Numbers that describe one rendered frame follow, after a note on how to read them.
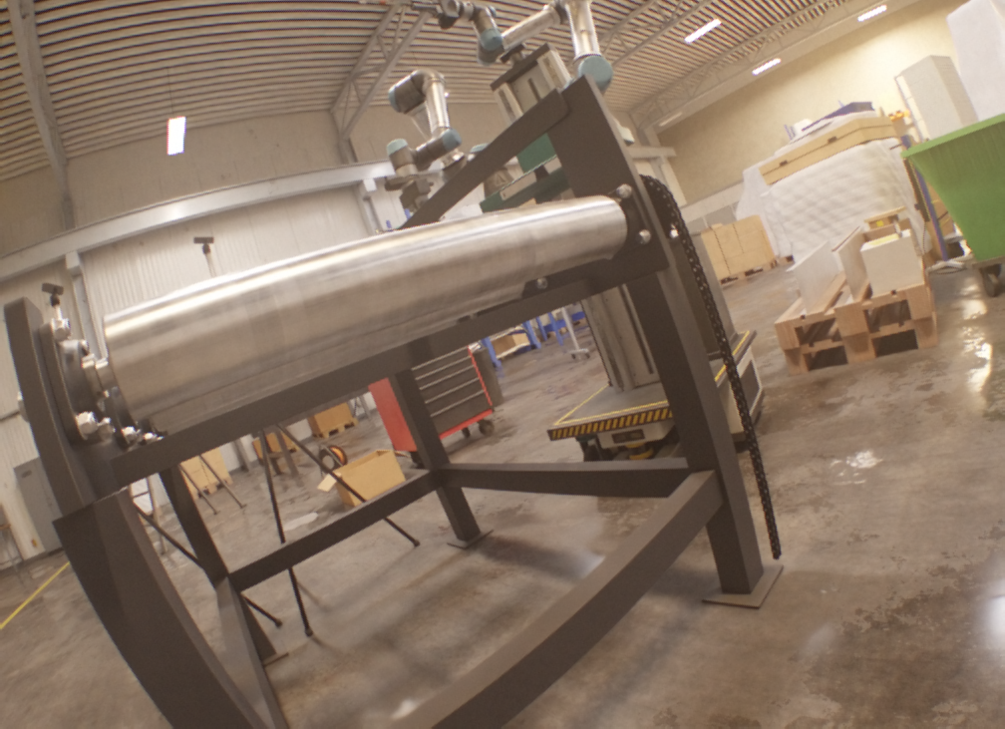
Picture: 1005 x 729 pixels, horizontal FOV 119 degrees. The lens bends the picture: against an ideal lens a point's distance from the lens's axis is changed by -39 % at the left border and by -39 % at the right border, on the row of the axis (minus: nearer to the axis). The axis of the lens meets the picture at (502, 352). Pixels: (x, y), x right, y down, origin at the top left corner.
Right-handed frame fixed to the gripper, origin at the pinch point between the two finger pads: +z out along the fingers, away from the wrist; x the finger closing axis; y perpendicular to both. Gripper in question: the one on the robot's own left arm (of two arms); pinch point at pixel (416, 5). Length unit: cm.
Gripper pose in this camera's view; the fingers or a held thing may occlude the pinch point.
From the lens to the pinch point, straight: 168.9
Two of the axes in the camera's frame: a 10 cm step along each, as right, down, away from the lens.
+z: -7.3, 3.2, -6.0
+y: 5.8, -1.9, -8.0
